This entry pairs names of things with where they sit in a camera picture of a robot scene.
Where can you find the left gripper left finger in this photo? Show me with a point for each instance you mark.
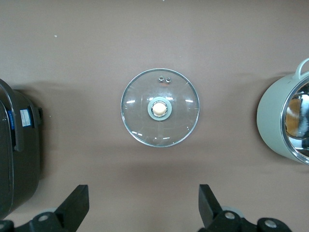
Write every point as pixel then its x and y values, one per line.
pixel 72 210

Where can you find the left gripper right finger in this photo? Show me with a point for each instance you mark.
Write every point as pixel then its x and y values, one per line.
pixel 210 210

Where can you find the glass pot lid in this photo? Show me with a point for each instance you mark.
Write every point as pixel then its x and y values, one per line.
pixel 140 116

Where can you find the black rice cooker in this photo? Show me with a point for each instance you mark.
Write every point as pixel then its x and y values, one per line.
pixel 24 157

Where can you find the brown table mat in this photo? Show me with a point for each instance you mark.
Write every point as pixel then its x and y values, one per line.
pixel 72 96

